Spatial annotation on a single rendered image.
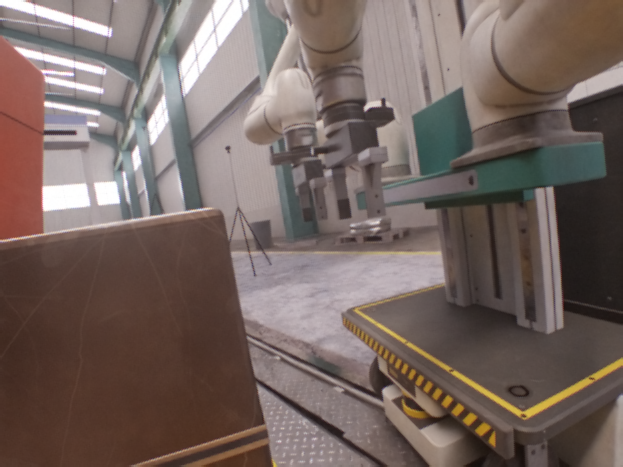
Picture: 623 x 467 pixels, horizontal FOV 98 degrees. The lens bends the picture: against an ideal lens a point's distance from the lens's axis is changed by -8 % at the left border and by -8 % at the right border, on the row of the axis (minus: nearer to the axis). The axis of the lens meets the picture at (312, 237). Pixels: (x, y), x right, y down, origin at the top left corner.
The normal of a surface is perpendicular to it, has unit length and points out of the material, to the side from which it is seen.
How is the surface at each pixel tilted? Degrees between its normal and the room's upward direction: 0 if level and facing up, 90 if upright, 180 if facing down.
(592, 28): 141
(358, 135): 90
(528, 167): 90
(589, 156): 90
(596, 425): 90
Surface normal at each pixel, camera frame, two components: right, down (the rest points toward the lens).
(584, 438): -0.95, 0.18
